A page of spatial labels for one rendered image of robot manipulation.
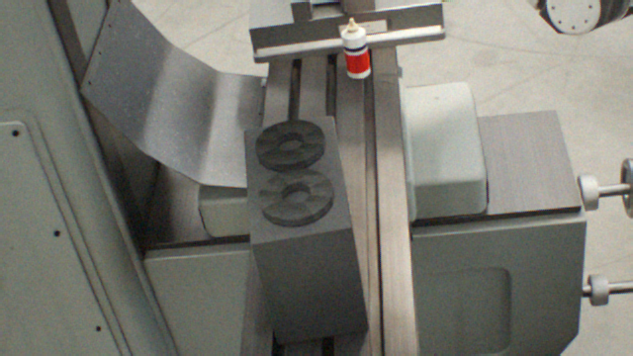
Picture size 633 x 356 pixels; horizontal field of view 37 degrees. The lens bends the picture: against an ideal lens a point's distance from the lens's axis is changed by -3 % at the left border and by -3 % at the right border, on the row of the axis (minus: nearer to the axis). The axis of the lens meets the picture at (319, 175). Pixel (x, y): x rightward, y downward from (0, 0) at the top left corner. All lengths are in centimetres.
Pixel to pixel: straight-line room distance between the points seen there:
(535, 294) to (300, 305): 71
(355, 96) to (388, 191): 25
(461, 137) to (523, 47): 165
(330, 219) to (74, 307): 76
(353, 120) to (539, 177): 37
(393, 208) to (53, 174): 55
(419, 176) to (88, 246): 57
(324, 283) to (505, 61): 216
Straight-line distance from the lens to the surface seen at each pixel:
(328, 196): 113
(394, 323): 125
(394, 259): 132
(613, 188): 185
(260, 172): 120
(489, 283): 178
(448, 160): 163
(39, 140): 153
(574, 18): 130
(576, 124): 298
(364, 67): 164
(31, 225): 165
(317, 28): 171
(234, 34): 358
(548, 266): 176
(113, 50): 164
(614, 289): 184
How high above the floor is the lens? 186
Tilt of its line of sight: 40 degrees down
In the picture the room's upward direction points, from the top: 11 degrees counter-clockwise
